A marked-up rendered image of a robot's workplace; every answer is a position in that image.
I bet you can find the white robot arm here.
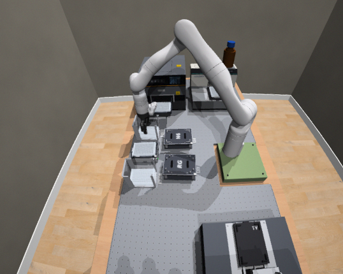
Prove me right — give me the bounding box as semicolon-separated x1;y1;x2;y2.
129;19;258;157

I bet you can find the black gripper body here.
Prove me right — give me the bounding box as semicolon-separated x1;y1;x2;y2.
137;112;149;124

